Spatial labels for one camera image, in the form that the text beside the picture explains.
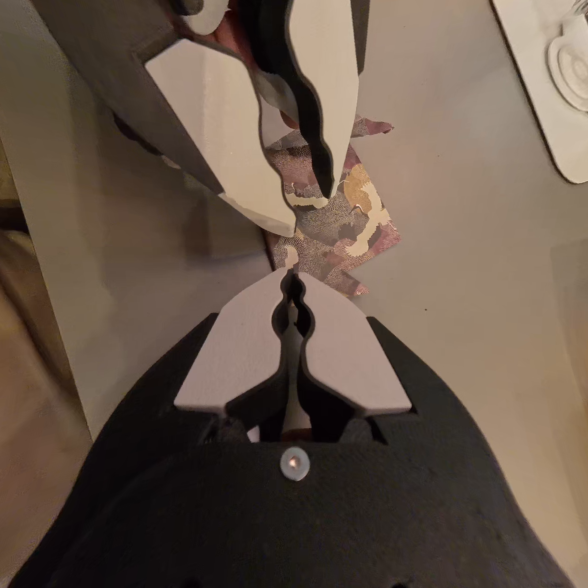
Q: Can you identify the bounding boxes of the person's left hand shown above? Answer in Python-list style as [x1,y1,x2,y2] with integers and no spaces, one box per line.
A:
[216,21,258,62]

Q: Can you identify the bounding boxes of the beige trousers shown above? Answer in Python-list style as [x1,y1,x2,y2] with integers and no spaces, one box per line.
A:
[0,230,90,588]

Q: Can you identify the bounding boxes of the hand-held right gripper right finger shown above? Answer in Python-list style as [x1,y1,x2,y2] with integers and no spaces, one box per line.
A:
[294,272,413,420]

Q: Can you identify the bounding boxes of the clear glass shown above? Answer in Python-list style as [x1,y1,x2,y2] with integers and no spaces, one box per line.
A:
[547,0,588,112]

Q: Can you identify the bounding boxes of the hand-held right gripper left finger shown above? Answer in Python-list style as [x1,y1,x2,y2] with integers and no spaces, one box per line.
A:
[174,270,291,416]

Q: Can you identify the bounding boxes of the crane patterned origami paper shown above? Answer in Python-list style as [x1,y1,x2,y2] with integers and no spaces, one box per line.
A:
[264,115,401,298]

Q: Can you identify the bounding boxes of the white tray with glass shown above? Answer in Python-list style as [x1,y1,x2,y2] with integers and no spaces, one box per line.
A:
[489,0,588,184]

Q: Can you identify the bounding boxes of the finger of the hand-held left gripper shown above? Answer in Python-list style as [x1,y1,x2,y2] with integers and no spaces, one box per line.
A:
[145,38,298,238]
[243,0,360,199]

